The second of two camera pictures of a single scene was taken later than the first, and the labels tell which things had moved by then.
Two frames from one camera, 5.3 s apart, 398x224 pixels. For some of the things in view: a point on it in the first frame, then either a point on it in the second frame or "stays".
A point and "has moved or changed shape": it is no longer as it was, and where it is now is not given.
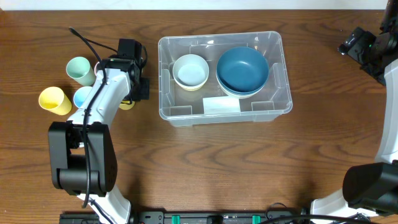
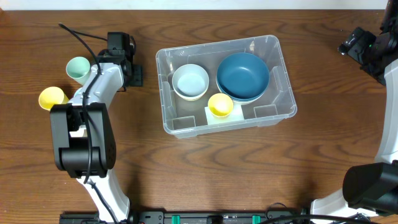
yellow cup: (53, 98) stays
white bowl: (191, 88) -> (189, 99)
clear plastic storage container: (222, 79) has moved or changed shape
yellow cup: (125, 104) -> (220, 104)
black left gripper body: (143, 93) -> (137, 74)
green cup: (79, 69) stays
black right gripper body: (370, 53) stays
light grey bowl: (190, 70) has moved or changed shape
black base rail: (194, 218) stays
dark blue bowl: (241, 70) has moved or changed shape
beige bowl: (239, 96) -> (236, 103)
